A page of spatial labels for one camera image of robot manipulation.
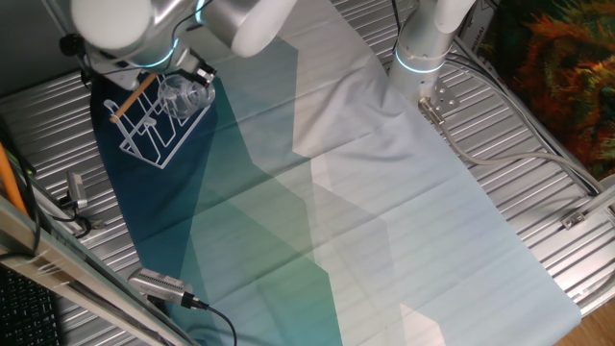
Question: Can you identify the small metal table bracket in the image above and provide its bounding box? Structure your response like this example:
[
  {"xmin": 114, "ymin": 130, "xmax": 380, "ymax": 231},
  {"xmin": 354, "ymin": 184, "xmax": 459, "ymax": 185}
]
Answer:
[{"xmin": 559, "ymin": 209, "xmax": 591, "ymax": 231}]

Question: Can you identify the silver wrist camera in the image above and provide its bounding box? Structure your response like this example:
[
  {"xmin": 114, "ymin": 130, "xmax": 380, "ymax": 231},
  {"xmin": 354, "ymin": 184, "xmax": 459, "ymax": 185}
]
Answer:
[{"xmin": 85, "ymin": 47, "xmax": 145, "ymax": 92}]

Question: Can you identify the teal white gradient tablecloth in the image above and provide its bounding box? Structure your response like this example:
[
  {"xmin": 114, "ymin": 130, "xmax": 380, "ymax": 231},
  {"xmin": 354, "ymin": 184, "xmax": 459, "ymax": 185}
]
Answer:
[{"xmin": 90, "ymin": 0, "xmax": 582, "ymax": 346}]

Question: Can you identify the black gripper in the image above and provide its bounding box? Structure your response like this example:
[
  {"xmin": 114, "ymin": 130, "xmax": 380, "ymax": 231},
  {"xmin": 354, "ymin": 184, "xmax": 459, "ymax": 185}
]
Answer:
[{"xmin": 188, "ymin": 61, "xmax": 218, "ymax": 89}]

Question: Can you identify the clear plastic cup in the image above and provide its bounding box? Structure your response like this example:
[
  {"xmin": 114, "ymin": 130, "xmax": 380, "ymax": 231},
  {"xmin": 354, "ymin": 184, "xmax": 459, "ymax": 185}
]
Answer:
[{"xmin": 157, "ymin": 74, "xmax": 216, "ymax": 121}]

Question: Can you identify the orange tube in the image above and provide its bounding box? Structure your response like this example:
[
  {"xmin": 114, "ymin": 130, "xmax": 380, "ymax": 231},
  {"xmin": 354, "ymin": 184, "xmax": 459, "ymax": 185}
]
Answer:
[{"xmin": 0, "ymin": 142, "xmax": 29, "ymax": 217}]

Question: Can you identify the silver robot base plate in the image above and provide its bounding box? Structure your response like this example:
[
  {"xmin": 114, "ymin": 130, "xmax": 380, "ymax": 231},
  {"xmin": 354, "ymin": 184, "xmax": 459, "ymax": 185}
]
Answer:
[{"xmin": 417, "ymin": 76, "xmax": 461, "ymax": 112}]

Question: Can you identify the black clamp tool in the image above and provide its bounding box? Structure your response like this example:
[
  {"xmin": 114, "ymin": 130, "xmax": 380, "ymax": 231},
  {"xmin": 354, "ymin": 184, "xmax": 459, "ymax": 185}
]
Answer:
[{"xmin": 60, "ymin": 194, "xmax": 106, "ymax": 232}]

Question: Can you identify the white metal bar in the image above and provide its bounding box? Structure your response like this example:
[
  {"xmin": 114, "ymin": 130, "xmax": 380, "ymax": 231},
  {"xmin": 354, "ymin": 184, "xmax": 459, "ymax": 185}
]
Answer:
[{"xmin": 576, "ymin": 172, "xmax": 615, "ymax": 222}]

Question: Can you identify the black exterior camera cable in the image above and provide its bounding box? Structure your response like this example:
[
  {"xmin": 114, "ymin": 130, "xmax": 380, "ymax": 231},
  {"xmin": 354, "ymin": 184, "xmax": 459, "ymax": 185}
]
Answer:
[{"xmin": 189, "ymin": 296, "xmax": 239, "ymax": 346}]

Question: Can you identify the silver exterior camera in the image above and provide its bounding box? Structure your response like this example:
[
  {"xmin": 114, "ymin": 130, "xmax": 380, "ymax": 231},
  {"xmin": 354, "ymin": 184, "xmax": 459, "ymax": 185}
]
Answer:
[
  {"xmin": 127, "ymin": 267, "xmax": 194, "ymax": 309},
  {"xmin": 65, "ymin": 171, "xmax": 89, "ymax": 210}
]

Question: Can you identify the black keyboard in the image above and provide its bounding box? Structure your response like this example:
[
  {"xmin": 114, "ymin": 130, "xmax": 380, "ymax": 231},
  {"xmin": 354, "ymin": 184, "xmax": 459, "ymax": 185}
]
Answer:
[{"xmin": 0, "ymin": 266, "xmax": 62, "ymax": 346}]

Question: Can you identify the aluminium frame rail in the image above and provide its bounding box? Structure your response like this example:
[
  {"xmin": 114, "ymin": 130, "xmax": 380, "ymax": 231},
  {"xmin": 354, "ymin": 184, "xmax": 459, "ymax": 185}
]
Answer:
[{"xmin": 0, "ymin": 194, "xmax": 196, "ymax": 346}]

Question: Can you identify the grey metal frame pole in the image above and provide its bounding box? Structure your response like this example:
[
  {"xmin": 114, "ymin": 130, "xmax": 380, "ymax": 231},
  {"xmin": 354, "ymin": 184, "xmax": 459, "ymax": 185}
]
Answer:
[{"xmin": 40, "ymin": 0, "xmax": 69, "ymax": 36}]

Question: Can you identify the cardboard box red print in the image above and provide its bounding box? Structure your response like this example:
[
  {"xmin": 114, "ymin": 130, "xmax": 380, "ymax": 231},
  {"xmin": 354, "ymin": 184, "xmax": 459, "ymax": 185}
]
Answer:
[{"xmin": 454, "ymin": 0, "xmax": 499, "ymax": 54}]

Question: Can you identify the orange green patterned fabric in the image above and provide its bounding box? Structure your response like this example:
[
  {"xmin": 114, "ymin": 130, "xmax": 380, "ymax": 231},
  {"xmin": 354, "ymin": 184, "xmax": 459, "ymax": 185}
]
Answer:
[{"xmin": 480, "ymin": 0, "xmax": 615, "ymax": 180}]

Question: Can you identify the grey conduit hose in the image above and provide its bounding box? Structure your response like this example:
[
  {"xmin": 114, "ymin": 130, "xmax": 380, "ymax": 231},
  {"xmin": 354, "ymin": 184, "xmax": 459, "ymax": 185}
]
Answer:
[{"xmin": 417, "ymin": 95, "xmax": 606, "ymax": 196}]

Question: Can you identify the white wire cup rack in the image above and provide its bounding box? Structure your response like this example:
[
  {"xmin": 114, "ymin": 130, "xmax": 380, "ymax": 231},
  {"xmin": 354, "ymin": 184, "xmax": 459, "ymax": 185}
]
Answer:
[{"xmin": 103, "ymin": 71, "xmax": 212, "ymax": 170}]

